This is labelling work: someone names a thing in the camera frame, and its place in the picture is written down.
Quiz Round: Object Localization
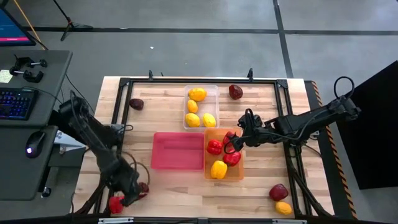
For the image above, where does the black C-clamp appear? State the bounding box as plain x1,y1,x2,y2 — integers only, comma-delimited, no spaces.
9,67,45,84
13,54,49,72

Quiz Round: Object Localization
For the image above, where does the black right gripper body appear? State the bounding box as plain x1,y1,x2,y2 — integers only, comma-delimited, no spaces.
238,124,276,147

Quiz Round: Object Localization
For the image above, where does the dark grey desk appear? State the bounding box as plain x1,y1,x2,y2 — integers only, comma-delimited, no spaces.
0,49,74,202

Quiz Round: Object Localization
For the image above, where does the computer monitor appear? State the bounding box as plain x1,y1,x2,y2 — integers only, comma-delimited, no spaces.
0,6,37,47

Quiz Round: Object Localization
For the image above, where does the black computer mouse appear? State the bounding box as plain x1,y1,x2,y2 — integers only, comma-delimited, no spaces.
24,131,47,159

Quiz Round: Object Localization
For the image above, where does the white box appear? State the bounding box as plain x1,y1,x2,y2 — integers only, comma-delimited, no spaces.
53,129,87,155

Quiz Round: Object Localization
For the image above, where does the backlit black keyboard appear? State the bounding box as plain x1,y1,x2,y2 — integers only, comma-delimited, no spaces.
0,87,39,121

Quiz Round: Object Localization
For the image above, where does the yellow lemon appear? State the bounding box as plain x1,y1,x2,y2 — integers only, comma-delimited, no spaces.
186,98,199,114
185,112,201,129
274,200,294,217
201,112,218,129
187,87,208,103

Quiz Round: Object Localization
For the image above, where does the black panel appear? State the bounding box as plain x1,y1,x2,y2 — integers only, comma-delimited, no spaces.
336,60,398,190

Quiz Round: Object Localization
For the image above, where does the red bell pepper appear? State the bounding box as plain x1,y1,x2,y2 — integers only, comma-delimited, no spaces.
222,151,243,167
222,130,237,146
108,195,126,215
206,139,224,156

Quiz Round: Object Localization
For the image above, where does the left arm cable loop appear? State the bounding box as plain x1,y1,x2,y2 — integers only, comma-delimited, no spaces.
123,151,152,187

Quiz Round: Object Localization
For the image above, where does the right arm cable loop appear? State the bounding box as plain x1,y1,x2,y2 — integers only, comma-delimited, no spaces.
333,75,356,100

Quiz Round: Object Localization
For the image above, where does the silver metal bracket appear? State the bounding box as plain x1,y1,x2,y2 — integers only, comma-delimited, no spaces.
98,217,135,224

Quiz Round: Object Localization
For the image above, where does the yellow bell pepper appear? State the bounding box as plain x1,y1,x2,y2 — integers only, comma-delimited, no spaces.
210,160,228,180

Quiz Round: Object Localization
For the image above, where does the clear plastic bin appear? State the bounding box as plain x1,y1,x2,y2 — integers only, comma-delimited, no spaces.
183,84,220,130

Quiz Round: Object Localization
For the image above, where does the arm cable loop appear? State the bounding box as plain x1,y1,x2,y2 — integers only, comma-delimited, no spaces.
333,75,356,100
123,151,152,187

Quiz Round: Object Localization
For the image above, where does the pink translucent plastic bin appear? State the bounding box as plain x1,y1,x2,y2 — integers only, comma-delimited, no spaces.
150,131,206,172

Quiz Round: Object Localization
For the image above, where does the black tripod stand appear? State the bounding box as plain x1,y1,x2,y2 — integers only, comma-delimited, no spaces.
51,0,94,42

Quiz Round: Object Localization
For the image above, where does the yellow cord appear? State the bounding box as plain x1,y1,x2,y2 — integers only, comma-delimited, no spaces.
12,0,47,50

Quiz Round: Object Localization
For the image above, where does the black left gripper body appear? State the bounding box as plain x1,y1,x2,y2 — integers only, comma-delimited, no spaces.
114,169,141,205

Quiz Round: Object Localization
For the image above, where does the yellow sticky note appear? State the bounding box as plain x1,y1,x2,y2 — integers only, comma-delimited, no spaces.
0,69,14,84

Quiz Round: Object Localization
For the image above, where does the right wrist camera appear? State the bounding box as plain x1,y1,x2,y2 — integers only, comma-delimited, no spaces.
244,108,264,128

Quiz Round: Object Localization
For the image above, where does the orange translucent plastic bin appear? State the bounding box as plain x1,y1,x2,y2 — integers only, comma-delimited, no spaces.
203,128,245,182

